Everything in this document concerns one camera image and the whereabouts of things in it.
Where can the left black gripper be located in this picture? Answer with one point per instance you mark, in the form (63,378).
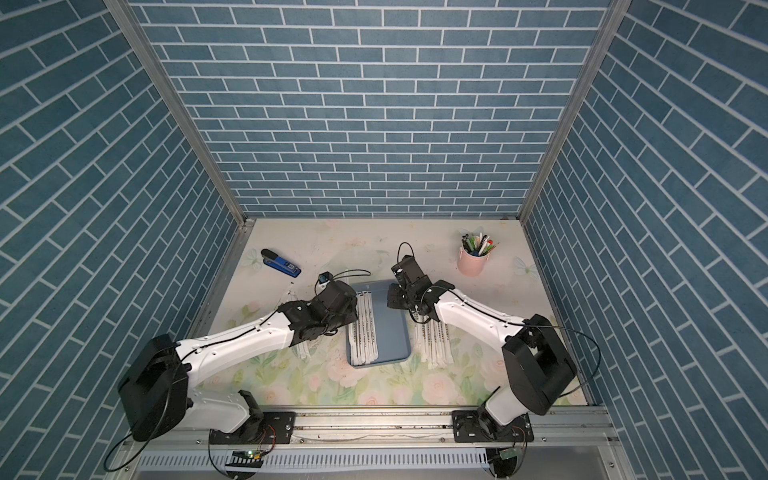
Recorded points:
(351,311)

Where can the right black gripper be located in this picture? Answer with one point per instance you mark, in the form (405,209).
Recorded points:
(393,295)

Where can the straw being gripped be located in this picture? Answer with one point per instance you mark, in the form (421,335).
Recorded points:
(365,327)

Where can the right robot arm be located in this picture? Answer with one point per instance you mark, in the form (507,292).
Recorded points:
(538,366)

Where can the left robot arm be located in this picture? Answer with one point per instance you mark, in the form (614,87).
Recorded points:
(160,391)

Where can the blue storage tray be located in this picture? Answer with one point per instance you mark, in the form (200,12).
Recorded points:
(391,326)

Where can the right wrapped straw pile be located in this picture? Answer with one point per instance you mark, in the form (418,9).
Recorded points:
(433,344)

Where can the wrapped straw pile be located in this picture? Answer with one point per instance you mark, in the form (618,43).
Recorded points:
(302,351)
(433,344)

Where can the left wrapped straw pile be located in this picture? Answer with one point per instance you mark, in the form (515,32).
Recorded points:
(302,351)

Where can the pink pen cup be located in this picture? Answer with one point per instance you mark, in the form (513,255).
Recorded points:
(470,265)

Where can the pens in cup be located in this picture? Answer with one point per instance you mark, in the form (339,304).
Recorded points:
(477,245)

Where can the blue stapler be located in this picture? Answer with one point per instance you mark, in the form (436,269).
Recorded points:
(279,263)

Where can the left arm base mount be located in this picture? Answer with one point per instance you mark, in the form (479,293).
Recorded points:
(271,427)

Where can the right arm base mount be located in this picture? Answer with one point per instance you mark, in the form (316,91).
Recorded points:
(475,426)

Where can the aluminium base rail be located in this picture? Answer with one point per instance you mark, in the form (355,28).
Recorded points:
(411,427)

